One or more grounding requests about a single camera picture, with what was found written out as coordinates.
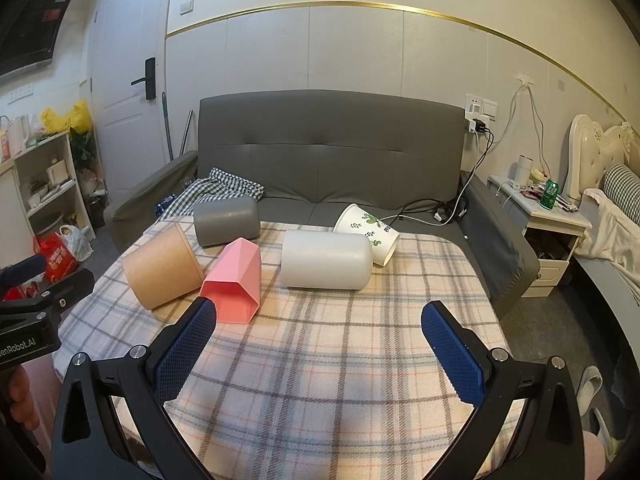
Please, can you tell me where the brown cardboard cup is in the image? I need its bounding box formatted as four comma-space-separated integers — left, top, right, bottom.
122, 222, 206, 311

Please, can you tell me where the white kettle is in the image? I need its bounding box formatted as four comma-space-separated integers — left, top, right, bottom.
6, 115, 32, 156

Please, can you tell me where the yellow plastic bag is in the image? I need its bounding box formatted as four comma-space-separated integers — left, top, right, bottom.
40, 100, 94, 134

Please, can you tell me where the white nightstand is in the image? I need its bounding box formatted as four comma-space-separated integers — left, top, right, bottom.
487, 174, 592, 299

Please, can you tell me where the black cable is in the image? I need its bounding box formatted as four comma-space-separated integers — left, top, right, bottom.
379, 127, 497, 232

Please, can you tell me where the grey metal pole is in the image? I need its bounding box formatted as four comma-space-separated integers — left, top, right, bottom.
180, 109, 194, 156

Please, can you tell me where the red shopping bag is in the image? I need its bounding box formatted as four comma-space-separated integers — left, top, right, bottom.
32, 232, 79, 284

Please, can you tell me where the white plastic bag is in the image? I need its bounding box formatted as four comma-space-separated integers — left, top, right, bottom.
60, 224, 94, 262

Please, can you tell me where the pink angular plastic cup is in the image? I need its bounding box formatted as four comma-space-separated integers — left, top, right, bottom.
199, 237, 264, 324

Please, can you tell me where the green checked cloth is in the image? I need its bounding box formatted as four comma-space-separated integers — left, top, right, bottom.
155, 167, 266, 221

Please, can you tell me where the plaid blanket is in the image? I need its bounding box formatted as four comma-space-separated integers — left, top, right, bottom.
52, 220, 526, 480

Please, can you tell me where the person's left hand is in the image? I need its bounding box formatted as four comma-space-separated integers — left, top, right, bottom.
9, 366, 41, 434

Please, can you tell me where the grey sofa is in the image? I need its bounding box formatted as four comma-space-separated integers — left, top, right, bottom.
110, 90, 542, 321

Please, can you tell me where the beige bed blanket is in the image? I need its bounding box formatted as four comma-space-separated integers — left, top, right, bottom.
574, 187, 640, 303

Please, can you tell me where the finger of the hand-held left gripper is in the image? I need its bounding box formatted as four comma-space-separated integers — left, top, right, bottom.
0, 254, 49, 287
0, 267, 97, 328

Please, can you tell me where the white cable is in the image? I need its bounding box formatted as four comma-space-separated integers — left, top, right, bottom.
492, 82, 551, 176

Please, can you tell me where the white shelf unit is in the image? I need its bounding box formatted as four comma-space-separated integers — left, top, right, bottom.
10, 130, 97, 261

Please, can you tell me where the dark green plant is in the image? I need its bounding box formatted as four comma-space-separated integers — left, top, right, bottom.
69, 129, 103, 183

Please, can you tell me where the black door lock handle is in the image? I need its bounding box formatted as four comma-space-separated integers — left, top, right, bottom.
131, 57, 157, 100

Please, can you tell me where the cream bed headboard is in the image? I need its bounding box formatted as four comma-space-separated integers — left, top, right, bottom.
567, 113, 640, 197

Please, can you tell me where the grey checked pillow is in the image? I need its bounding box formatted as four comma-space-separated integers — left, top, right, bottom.
602, 162, 640, 212

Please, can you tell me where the grey plastic cup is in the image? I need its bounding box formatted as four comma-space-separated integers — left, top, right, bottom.
193, 196, 262, 248

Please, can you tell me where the white paper cup green print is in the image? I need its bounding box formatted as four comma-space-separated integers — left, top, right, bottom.
333, 203, 402, 267

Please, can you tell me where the green mop pole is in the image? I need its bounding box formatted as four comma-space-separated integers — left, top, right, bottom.
160, 91, 175, 161

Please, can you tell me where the white door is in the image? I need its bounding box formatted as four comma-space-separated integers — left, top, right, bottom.
90, 0, 177, 211

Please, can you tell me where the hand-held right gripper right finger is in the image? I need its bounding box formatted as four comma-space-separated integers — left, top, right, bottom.
421, 301, 588, 480

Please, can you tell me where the pink cloth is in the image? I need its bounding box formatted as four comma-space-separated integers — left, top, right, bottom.
582, 432, 610, 480
22, 359, 65, 461

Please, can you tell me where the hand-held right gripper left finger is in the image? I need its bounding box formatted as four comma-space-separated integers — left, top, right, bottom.
50, 296, 221, 480

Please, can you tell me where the white plastic cup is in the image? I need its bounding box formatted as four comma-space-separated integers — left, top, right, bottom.
281, 230, 374, 291

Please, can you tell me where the black range hood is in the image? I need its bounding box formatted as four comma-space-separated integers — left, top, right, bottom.
0, 0, 74, 79

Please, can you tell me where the white slipper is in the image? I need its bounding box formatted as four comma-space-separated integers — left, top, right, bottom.
592, 406, 615, 462
577, 365, 604, 417

